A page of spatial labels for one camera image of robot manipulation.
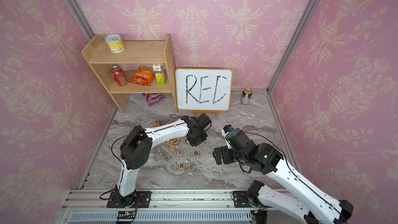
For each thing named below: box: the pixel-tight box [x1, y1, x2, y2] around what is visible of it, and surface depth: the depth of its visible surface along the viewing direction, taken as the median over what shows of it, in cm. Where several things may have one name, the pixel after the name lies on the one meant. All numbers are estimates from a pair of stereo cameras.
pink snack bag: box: [141, 92, 166, 107], surface depth 115 cm
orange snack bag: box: [129, 65, 155, 87], surface depth 96 cm
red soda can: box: [109, 65, 129, 87], surface depth 90 cm
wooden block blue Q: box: [193, 150, 200, 159], surface depth 89 cm
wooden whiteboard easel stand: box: [191, 110, 222, 117], surface depth 105 cm
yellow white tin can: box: [104, 34, 126, 54], surface depth 79 cm
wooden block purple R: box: [178, 162, 186, 172], surface depth 83 cm
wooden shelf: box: [80, 34, 179, 113], surface depth 84 cm
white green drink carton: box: [152, 62, 166, 86], surface depth 89 cm
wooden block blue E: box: [188, 163, 196, 173], surface depth 84 cm
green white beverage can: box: [240, 88, 253, 106], surface depth 108 cm
